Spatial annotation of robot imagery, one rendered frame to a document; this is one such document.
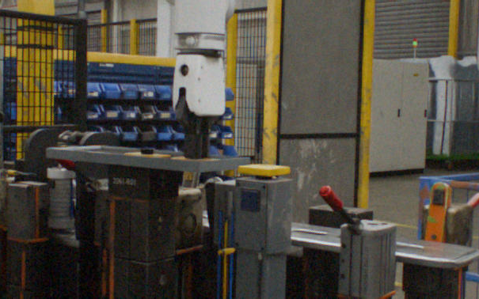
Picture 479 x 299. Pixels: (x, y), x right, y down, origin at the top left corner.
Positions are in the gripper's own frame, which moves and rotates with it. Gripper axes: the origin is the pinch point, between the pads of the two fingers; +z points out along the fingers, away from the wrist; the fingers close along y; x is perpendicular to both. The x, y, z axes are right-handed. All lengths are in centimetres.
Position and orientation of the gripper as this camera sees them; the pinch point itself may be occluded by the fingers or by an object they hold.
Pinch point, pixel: (196, 145)
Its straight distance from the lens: 129.9
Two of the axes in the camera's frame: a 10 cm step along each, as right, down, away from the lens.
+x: -8.9, -0.5, 4.6
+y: 4.6, -0.5, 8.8
